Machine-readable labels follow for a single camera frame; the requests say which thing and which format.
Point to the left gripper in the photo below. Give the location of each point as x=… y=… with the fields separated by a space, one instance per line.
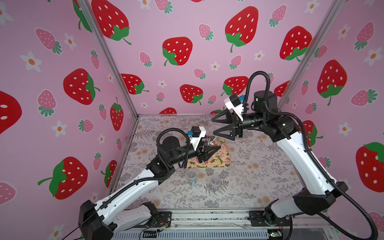
x=195 y=154

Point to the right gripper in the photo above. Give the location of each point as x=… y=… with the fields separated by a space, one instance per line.
x=235 y=125

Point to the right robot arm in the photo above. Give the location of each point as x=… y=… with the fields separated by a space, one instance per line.
x=257 y=110

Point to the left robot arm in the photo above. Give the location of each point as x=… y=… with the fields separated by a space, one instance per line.
x=105 y=218

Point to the clear jar blue candies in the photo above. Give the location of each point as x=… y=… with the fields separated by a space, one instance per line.
x=191 y=176

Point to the clear jar middle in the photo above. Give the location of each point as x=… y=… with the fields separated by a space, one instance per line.
x=215 y=181

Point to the floral rectangular tray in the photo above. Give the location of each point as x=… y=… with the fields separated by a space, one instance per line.
x=221 y=159

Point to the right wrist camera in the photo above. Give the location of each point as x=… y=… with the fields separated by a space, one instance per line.
x=235 y=103

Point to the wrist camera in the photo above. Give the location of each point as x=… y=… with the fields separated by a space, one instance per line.
x=235 y=103
x=196 y=134

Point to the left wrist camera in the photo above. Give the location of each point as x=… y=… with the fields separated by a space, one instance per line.
x=196 y=134

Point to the aluminium front rail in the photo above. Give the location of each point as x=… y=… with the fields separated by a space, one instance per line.
x=229 y=224

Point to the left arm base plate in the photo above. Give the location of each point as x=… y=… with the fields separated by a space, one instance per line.
x=163 y=218

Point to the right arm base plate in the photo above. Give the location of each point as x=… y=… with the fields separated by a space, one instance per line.
x=267 y=219

